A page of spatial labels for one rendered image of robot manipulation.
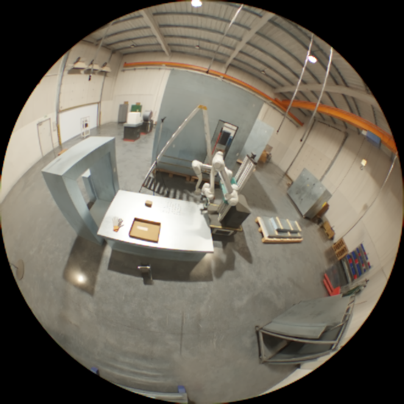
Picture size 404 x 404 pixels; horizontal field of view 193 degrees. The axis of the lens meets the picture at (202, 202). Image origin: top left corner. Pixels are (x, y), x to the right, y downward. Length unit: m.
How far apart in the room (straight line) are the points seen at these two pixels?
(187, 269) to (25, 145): 9.77
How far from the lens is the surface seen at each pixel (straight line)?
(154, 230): 1.78
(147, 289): 2.19
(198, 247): 1.75
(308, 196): 7.46
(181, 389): 2.84
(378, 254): 11.14
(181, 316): 2.23
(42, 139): 9.85
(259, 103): 3.80
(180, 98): 3.44
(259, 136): 7.63
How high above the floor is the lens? 2.18
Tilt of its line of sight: 41 degrees down
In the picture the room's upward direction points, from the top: 23 degrees clockwise
